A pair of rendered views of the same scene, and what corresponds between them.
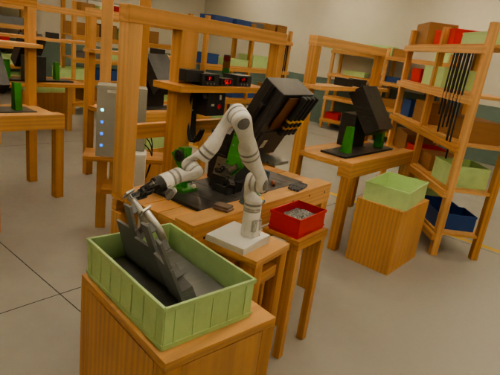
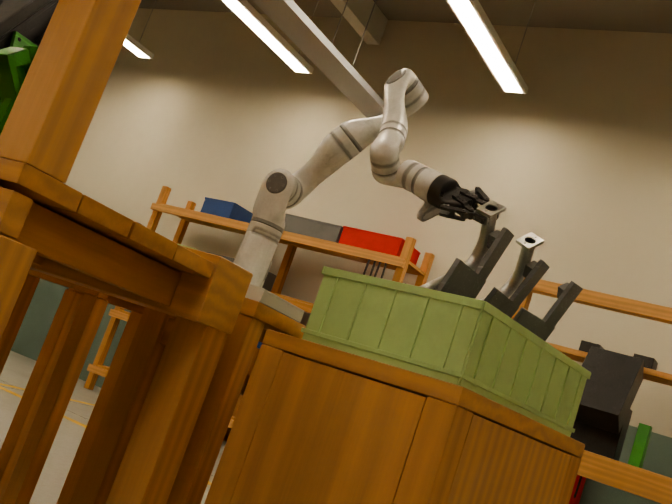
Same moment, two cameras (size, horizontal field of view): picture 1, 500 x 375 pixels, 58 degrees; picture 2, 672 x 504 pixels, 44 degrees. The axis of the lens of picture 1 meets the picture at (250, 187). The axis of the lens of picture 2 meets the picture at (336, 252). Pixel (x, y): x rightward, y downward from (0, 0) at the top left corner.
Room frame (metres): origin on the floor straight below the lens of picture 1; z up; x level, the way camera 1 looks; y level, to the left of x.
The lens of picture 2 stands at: (2.20, 2.17, 0.69)
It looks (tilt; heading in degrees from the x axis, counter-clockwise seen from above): 10 degrees up; 264
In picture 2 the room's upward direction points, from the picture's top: 19 degrees clockwise
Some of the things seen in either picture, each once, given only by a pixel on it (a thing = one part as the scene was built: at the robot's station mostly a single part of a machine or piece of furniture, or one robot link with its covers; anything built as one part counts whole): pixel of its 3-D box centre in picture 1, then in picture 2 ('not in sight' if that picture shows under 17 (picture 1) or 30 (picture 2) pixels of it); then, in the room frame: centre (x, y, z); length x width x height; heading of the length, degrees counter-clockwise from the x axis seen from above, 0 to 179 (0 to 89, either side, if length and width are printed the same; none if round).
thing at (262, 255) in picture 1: (248, 245); (234, 307); (2.17, -0.03, 0.83); 0.32 x 0.32 x 0.04; 58
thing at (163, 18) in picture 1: (218, 28); not in sight; (3.15, 0.35, 1.89); 1.50 x 0.09 x 0.09; 144
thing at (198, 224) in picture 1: (265, 207); (7, 231); (2.81, -0.12, 0.82); 1.50 x 0.14 x 0.15; 144
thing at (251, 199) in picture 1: (254, 190); (276, 202); (2.16, -0.02, 1.14); 0.09 x 0.09 x 0.17; 62
